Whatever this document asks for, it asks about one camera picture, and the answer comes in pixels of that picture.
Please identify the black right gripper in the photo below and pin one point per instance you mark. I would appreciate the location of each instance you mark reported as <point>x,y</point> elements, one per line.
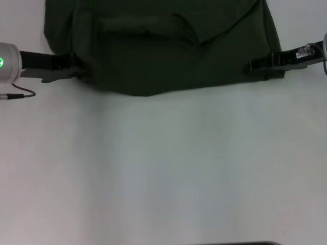
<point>296,59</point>

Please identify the dark green FREE T-shirt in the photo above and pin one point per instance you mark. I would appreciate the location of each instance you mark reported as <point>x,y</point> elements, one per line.
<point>166,51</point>

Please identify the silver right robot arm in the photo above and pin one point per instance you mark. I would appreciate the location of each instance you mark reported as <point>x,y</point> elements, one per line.
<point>325,46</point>

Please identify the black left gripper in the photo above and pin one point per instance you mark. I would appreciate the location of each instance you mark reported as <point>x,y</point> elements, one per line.
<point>43,60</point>

